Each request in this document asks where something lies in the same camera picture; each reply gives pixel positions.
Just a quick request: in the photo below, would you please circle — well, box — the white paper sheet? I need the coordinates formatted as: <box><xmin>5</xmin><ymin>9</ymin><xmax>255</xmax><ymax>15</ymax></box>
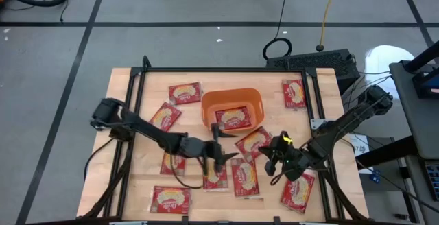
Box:
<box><xmin>349</xmin><ymin>134</ymin><xmax>375</xmax><ymax>175</ymax></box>

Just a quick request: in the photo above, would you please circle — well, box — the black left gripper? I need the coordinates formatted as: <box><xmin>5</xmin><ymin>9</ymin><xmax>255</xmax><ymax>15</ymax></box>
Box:
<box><xmin>180</xmin><ymin>123</ymin><xmax>239</xmax><ymax>174</ymax></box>

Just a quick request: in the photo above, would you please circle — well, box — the black desk base beam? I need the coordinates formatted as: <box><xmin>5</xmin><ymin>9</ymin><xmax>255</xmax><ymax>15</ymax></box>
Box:
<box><xmin>355</xmin><ymin>135</ymin><xmax>418</xmax><ymax>171</ymax></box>

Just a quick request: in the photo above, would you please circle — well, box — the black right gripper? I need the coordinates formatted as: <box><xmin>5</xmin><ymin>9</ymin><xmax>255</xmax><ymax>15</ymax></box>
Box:
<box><xmin>259</xmin><ymin>137</ymin><xmax>311</xmax><ymax>181</ymax></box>

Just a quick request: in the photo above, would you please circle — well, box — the yellow hanging cable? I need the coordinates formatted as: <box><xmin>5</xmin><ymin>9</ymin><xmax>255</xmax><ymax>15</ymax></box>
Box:
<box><xmin>317</xmin><ymin>0</ymin><xmax>341</xmax><ymax>53</ymax></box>

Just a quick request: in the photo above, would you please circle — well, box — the black aluminium table frame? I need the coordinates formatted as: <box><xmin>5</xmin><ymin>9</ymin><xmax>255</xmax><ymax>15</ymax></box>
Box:
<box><xmin>77</xmin><ymin>55</ymin><xmax>370</xmax><ymax>225</ymax></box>

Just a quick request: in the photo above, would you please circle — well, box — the black keyboard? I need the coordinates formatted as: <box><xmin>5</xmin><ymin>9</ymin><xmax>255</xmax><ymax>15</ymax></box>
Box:
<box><xmin>424</xmin><ymin>161</ymin><xmax>439</xmax><ymax>202</ymax></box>

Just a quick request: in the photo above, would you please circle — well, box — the grey side desk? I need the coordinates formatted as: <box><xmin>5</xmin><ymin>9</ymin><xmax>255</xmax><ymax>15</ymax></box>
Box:
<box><xmin>389</xmin><ymin>60</ymin><xmax>439</xmax><ymax>161</ymax></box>

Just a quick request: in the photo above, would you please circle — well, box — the black device blue screen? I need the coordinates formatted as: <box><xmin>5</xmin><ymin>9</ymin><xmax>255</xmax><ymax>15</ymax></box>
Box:
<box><xmin>411</xmin><ymin>69</ymin><xmax>439</xmax><ymax>99</ymax></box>

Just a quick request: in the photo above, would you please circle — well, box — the orange plastic basket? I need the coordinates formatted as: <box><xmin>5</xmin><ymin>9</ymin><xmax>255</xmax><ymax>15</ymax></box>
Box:
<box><xmin>200</xmin><ymin>87</ymin><xmax>265</xmax><ymax>132</ymax></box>

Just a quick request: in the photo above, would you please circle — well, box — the black coiled hanging cable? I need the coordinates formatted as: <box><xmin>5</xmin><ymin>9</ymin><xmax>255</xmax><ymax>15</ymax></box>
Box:
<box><xmin>262</xmin><ymin>0</ymin><xmax>293</xmax><ymax>61</ymax></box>

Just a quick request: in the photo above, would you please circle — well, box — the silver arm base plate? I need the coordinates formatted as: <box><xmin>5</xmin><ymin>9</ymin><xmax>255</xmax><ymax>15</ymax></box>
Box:
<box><xmin>310</xmin><ymin>118</ymin><xmax>330</xmax><ymax>130</ymax></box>

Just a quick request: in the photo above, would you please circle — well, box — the red Orville popcorn bag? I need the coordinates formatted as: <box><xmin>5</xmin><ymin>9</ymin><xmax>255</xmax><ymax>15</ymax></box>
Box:
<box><xmin>279</xmin><ymin>171</ymin><xmax>316</xmax><ymax>215</ymax></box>
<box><xmin>149</xmin><ymin>185</ymin><xmax>193</xmax><ymax>215</ymax></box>
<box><xmin>230</xmin><ymin>156</ymin><xmax>261</xmax><ymax>198</ymax></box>
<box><xmin>234</xmin><ymin>126</ymin><xmax>274</xmax><ymax>164</ymax></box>
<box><xmin>214</xmin><ymin>106</ymin><xmax>253</xmax><ymax>132</ymax></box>
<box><xmin>167</xmin><ymin>82</ymin><xmax>203</xmax><ymax>106</ymax></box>
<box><xmin>202</xmin><ymin>163</ymin><xmax>229</xmax><ymax>193</ymax></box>
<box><xmin>159</xmin><ymin>152</ymin><xmax>187</xmax><ymax>177</ymax></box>
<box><xmin>281</xmin><ymin>78</ymin><xmax>307</xmax><ymax>110</ymax></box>
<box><xmin>148</xmin><ymin>101</ymin><xmax>182</xmax><ymax>133</ymax></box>

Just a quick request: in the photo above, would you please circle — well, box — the black monitor pole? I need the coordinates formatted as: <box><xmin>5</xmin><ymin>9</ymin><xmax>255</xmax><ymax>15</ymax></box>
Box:
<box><xmin>403</xmin><ymin>41</ymin><xmax>439</xmax><ymax>75</ymax></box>

